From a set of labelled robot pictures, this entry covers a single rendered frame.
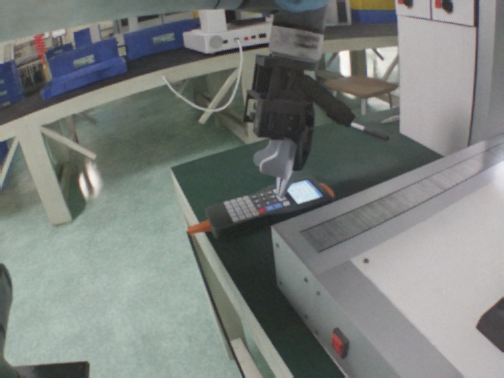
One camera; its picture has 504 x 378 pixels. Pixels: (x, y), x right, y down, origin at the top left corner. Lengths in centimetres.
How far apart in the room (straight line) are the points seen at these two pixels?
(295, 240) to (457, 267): 18
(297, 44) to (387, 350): 38
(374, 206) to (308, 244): 10
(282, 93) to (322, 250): 24
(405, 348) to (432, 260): 11
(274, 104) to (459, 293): 33
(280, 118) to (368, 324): 32
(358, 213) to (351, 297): 13
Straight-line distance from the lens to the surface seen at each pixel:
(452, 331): 31
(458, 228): 42
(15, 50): 1011
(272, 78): 51
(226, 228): 56
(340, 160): 76
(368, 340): 30
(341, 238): 38
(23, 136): 218
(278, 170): 56
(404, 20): 83
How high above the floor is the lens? 110
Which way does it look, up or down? 30 degrees down
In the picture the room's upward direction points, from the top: 8 degrees counter-clockwise
